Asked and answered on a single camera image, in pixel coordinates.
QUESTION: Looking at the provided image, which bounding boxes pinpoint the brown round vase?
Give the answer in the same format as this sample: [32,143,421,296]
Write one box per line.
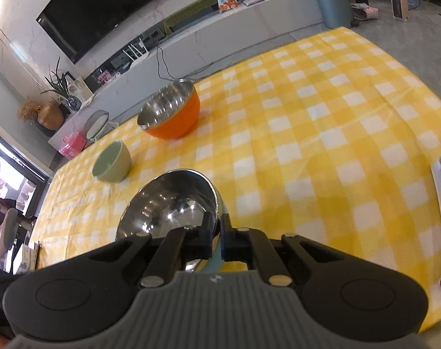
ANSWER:
[37,101,65,130]

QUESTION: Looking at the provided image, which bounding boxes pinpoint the pink space heater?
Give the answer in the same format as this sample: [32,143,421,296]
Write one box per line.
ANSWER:
[391,0,410,21]

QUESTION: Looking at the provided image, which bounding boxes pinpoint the blue steel-lined bowl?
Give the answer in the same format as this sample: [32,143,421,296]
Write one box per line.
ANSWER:
[115,169,229,274]

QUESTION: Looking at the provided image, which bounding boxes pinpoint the green plant in blue vase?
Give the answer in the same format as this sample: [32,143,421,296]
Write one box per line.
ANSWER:
[42,57,83,112]

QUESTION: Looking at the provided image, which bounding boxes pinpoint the black cable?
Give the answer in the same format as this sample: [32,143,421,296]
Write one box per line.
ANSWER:
[155,45,199,81]

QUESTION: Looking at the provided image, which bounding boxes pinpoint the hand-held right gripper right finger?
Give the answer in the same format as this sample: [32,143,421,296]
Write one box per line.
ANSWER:
[220,213,345,286]

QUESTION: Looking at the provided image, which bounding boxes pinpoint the white router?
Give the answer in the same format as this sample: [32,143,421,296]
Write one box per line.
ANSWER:
[123,41,150,68]

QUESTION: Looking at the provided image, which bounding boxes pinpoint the grey trash can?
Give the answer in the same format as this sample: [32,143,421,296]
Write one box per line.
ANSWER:
[310,0,352,29]

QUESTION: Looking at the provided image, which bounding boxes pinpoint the grey office chair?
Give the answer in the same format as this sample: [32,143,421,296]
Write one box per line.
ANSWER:
[0,207,21,273]

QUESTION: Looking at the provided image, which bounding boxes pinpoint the yellow checked tablecloth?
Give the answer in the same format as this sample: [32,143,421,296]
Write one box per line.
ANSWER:
[29,26,441,335]

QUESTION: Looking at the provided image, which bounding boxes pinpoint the pink storage box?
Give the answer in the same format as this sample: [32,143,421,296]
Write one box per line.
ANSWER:
[58,131,88,159]

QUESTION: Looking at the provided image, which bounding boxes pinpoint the glass sliding door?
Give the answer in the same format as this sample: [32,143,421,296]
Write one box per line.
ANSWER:
[0,123,52,219]

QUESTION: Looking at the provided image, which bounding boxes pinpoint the white photo frame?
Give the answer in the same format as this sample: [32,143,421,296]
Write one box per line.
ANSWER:
[69,76,94,104]

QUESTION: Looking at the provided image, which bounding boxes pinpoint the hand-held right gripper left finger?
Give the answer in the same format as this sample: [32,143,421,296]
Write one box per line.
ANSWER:
[88,211,214,288]

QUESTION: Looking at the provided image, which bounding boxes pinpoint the dried yellow flowers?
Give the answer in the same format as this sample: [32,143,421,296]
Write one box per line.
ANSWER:
[16,98,43,123]

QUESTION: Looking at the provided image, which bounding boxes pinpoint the green ceramic bowl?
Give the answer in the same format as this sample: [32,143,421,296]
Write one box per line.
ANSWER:
[91,140,131,183]

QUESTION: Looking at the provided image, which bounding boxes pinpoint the black wall television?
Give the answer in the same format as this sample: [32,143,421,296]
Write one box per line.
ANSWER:
[36,0,179,65]

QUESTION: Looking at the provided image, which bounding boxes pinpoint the white marble TV cabinet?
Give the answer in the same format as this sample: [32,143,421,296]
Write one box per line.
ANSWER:
[47,0,325,149]

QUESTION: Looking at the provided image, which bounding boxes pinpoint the orange steel-lined bowl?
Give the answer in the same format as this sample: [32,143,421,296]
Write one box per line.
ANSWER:
[137,79,201,140]

